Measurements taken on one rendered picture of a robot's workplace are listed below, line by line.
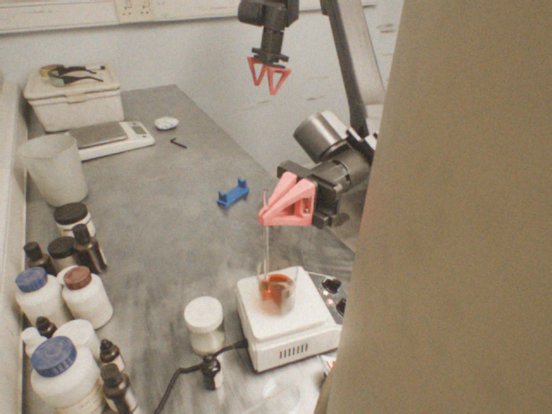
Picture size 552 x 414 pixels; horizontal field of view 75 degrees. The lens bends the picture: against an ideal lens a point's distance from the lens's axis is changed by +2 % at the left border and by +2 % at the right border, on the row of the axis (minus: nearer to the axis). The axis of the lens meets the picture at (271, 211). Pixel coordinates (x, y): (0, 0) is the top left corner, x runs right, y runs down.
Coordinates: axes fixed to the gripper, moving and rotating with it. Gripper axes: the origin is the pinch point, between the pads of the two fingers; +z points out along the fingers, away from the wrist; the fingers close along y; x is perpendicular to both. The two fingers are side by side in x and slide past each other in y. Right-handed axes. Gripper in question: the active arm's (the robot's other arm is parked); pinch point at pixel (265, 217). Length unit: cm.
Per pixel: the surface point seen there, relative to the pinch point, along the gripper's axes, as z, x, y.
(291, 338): 0.6, 19.1, 6.1
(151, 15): -59, -5, -132
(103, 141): -10, 22, -85
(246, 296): 1.2, 17.1, -3.3
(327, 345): -4.7, 23.1, 9.2
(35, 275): 23.8, 14.7, -28.4
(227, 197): -21.2, 25.0, -37.3
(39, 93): -3, 12, -114
